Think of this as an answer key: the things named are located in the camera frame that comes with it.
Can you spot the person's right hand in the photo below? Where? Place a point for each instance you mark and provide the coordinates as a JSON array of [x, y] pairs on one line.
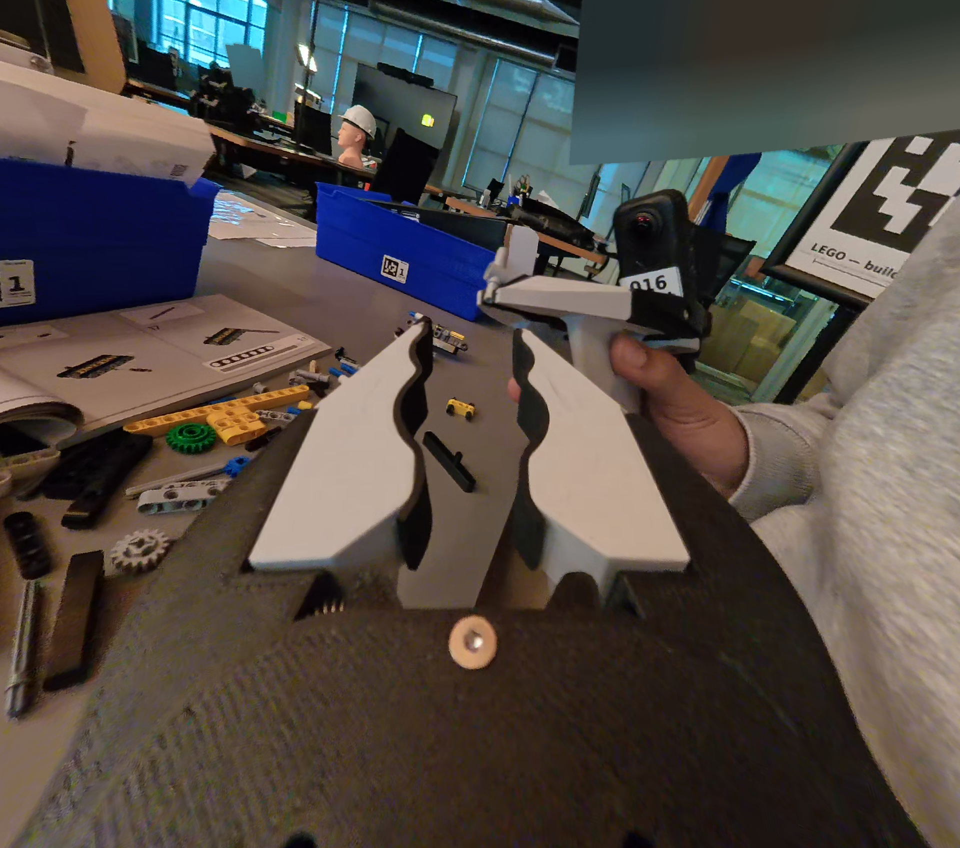
[[682, 413]]

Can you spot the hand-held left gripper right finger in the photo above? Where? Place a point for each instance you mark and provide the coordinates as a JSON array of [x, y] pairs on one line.
[[600, 488]]

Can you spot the framed marker sign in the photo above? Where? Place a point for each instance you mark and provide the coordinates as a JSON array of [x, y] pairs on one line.
[[862, 240]]

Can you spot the short black lego beam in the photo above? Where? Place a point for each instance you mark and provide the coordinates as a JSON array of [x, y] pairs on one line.
[[73, 619]]

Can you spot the small yellow lego piece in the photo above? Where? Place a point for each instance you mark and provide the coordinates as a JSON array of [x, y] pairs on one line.
[[461, 408]]

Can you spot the grey lego liftarm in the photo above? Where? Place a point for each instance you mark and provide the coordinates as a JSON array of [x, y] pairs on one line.
[[184, 495]]

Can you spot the black lego worm gear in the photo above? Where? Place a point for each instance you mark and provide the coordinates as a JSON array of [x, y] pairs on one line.
[[28, 544]]

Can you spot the light grey long lego beam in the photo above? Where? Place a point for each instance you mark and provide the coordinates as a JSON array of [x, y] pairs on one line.
[[30, 464]]

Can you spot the black LEGO beams at left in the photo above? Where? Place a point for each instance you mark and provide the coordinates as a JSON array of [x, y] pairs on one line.
[[97, 469]]

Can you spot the blue bin with marker tag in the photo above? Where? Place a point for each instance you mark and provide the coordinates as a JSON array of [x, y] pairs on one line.
[[97, 240]]

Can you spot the yellow T-shaped lego beam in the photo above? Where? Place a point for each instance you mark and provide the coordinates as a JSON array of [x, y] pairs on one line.
[[225, 413]]

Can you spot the small mixed lego assembly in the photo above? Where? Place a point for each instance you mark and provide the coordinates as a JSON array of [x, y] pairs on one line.
[[442, 336]]

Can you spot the blue lego pin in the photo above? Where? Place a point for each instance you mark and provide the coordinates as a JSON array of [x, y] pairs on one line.
[[238, 465]]

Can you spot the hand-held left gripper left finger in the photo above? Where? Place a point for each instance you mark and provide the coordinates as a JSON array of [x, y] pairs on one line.
[[337, 473]]

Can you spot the thick grey lego axle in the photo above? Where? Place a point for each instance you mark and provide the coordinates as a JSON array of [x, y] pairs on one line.
[[22, 645]]

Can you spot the person's right forearm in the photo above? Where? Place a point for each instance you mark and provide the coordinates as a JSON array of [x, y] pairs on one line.
[[862, 488]]

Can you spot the small grey lego connector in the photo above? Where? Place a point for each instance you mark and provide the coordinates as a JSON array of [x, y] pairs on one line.
[[499, 274]]

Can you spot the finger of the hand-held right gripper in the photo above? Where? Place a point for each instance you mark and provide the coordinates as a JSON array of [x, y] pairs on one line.
[[523, 252], [562, 299]]

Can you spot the flat black lego piece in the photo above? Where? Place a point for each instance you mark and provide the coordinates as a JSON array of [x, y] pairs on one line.
[[448, 462]]

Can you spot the black monitor back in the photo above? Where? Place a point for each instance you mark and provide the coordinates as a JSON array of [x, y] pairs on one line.
[[405, 165]]

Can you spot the grey lego gear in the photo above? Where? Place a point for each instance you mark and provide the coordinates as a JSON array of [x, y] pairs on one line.
[[141, 552]]

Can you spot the open instruction booklet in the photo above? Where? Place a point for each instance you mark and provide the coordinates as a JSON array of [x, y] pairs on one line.
[[187, 353]]

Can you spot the green lego gear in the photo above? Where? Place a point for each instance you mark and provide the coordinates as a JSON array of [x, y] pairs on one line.
[[191, 438]]

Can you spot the cluster of small lego pins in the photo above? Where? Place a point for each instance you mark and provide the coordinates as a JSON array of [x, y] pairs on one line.
[[315, 375]]

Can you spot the cardboard boxes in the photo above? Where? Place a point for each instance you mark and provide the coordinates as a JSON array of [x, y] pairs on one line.
[[757, 338]]

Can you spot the blue bin with black contents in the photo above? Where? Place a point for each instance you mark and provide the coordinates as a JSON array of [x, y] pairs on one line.
[[390, 248]]

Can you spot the large black monitor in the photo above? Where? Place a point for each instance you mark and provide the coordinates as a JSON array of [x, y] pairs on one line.
[[405, 102]]

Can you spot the mannequin head with hard hat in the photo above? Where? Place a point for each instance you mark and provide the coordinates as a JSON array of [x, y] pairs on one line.
[[358, 132]]

